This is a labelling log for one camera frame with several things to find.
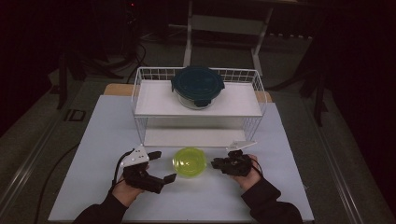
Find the person's left hand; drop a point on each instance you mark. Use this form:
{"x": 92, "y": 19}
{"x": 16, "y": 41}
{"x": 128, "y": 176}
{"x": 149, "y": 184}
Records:
{"x": 126, "y": 194}

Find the person's right hand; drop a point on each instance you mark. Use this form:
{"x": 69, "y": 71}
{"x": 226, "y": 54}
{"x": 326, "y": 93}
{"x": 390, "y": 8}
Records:
{"x": 250, "y": 180}

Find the white metal desk frame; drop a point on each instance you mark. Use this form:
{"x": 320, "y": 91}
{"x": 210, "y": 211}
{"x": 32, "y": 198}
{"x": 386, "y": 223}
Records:
{"x": 227, "y": 25}

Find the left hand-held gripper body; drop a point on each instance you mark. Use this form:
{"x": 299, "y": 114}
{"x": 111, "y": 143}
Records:
{"x": 135, "y": 157}

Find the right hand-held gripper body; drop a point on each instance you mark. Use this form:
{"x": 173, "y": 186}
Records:
{"x": 238, "y": 165}

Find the black metal stand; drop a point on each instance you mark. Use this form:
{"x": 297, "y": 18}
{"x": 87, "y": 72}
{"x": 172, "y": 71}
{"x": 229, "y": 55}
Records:
{"x": 62, "y": 84}
{"x": 319, "y": 99}

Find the yellow-green plastic bowl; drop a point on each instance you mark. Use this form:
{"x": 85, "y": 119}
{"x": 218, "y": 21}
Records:
{"x": 189, "y": 162}

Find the dark blue lidded round container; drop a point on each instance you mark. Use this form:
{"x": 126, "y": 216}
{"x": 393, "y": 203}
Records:
{"x": 197, "y": 83}

